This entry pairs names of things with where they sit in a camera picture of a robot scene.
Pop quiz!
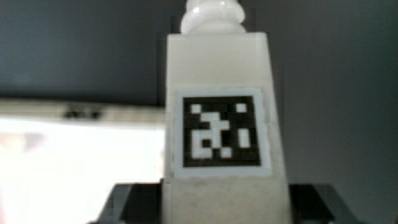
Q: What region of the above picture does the white leg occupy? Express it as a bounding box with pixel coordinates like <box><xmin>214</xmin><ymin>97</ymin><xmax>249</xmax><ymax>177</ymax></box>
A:
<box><xmin>162</xmin><ymin>0</ymin><xmax>293</xmax><ymax>224</ymax></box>

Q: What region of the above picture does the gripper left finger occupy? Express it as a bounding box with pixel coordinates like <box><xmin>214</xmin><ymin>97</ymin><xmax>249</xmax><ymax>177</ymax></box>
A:
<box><xmin>87</xmin><ymin>183</ymin><xmax>162</xmax><ymax>224</ymax></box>

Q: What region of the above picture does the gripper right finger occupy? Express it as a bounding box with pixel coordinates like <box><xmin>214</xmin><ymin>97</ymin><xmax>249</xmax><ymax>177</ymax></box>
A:
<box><xmin>290</xmin><ymin>184</ymin><xmax>359</xmax><ymax>224</ymax></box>

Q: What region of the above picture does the white square tabletop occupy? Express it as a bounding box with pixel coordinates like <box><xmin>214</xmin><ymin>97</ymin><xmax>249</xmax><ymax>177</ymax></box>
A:
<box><xmin>0</xmin><ymin>98</ymin><xmax>166</xmax><ymax>224</ymax></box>

